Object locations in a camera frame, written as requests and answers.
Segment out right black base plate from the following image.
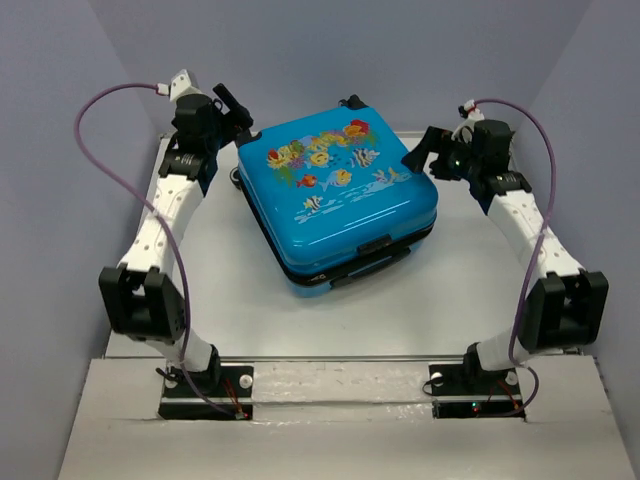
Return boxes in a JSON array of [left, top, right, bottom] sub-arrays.
[[422, 363, 525, 420]]

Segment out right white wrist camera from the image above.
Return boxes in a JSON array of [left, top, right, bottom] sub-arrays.
[[451, 99, 485, 143]]

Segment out aluminium table rail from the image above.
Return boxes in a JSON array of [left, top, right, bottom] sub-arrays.
[[101, 350, 585, 363]]

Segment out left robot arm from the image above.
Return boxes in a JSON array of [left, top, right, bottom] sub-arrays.
[[98, 83, 253, 395]]

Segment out blue hard-shell suitcase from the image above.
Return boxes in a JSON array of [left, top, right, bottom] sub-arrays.
[[236, 95, 438, 297]]

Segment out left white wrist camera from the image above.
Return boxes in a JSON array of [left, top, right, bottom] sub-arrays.
[[169, 69, 201, 102]]

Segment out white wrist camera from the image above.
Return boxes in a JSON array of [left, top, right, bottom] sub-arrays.
[[451, 99, 485, 143], [169, 69, 201, 102]]

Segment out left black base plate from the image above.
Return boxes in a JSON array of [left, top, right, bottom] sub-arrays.
[[156, 363, 254, 421]]

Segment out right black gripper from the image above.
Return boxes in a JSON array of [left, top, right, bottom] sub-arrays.
[[401, 126, 482, 182]]

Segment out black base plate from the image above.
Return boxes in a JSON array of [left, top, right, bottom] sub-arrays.
[[156, 363, 254, 421], [422, 363, 525, 420]]

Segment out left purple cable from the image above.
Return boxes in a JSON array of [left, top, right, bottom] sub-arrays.
[[73, 82, 249, 419]]

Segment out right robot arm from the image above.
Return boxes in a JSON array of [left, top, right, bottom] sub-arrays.
[[402, 120, 609, 392]]

